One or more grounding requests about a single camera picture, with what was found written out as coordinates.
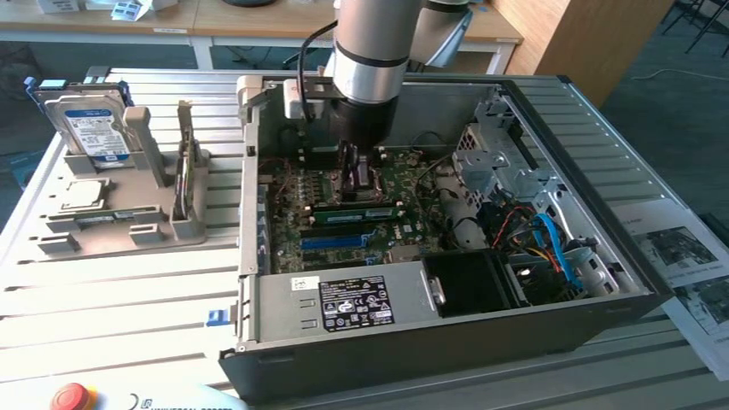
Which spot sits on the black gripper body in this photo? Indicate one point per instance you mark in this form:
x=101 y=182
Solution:
x=364 y=119

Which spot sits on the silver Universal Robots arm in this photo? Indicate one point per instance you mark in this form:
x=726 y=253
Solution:
x=371 y=38

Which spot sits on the green RAM stick in slot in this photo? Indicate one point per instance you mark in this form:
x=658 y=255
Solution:
x=353 y=215

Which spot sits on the CPU socket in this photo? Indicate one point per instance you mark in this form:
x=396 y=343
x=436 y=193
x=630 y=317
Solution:
x=364 y=196

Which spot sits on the green motherboard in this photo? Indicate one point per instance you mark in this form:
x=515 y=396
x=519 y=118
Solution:
x=409 y=205

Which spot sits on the black expansion slot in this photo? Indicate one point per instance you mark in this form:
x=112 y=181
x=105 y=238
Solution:
x=336 y=232

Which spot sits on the blue expansion slot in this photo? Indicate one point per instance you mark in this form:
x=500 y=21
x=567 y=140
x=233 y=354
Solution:
x=333 y=243

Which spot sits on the white plastic tube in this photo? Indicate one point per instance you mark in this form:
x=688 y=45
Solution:
x=464 y=213

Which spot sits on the silver metal disk bay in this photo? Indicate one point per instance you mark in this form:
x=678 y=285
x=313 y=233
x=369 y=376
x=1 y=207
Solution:
x=501 y=171

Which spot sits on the grey power supply with label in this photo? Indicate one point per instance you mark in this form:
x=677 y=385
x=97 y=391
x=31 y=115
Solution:
x=347 y=299

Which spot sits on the long wooden desk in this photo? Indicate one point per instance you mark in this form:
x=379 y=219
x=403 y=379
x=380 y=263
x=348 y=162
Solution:
x=245 y=21

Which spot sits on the black fan shroud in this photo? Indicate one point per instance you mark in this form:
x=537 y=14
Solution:
x=472 y=282

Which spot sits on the wooden cabinet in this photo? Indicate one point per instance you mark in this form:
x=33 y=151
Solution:
x=575 y=42

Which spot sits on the small blue plastic clip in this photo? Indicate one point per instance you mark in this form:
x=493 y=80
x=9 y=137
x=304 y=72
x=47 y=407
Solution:
x=216 y=318

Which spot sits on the black open PC case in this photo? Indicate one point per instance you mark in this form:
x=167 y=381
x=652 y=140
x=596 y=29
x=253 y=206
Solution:
x=433 y=354

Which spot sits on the grey parts rack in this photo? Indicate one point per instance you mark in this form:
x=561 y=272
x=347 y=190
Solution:
x=113 y=239

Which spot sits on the hard disk with blue label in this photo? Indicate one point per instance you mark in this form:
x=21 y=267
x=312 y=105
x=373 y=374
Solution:
x=91 y=124

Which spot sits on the silver CPU chip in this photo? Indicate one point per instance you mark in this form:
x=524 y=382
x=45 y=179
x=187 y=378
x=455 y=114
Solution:
x=85 y=194

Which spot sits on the printed paper sheets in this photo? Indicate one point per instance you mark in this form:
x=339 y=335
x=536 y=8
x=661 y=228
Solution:
x=677 y=256

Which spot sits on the white cardboard box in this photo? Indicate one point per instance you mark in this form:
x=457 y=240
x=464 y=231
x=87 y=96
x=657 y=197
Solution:
x=60 y=5

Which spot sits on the black chair legs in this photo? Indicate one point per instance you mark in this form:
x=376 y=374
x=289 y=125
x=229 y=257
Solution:
x=697 y=21

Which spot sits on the teach pendant with red button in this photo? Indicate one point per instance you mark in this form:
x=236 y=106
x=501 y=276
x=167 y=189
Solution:
x=143 y=399

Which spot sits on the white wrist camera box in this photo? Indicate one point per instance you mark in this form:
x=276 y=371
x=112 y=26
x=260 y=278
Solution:
x=296 y=100

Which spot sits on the graphics card with metal bracket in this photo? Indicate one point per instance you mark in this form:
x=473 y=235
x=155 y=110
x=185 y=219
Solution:
x=188 y=171

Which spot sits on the blue disk carrier frame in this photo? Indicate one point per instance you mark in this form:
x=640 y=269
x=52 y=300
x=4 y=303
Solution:
x=53 y=83

